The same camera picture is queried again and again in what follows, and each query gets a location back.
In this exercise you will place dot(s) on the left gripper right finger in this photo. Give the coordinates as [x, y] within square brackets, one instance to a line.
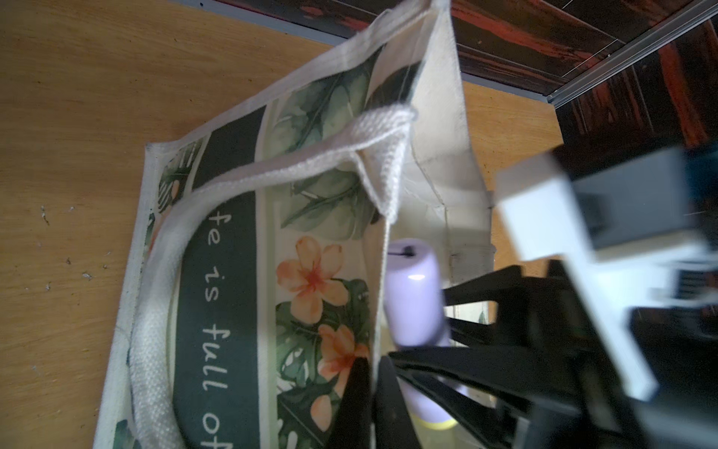
[392, 423]

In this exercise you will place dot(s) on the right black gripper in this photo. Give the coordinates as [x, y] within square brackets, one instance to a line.
[511, 397]

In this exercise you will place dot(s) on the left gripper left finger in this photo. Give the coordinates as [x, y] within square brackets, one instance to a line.
[353, 420]

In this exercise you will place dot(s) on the white floral canvas tote bag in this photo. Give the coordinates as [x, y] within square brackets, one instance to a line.
[257, 268]

